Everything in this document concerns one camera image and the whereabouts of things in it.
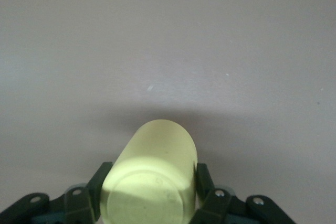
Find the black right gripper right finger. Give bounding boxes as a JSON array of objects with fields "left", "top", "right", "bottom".
[{"left": 190, "top": 163, "right": 298, "bottom": 224}]

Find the yellow plastic cup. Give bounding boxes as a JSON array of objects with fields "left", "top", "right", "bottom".
[{"left": 99, "top": 119, "right": 198, "bottom": 224}]

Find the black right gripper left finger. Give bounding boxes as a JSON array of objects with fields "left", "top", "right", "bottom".
[{"left": 0, "top": 162, "right": 114, "bottom": 224}]

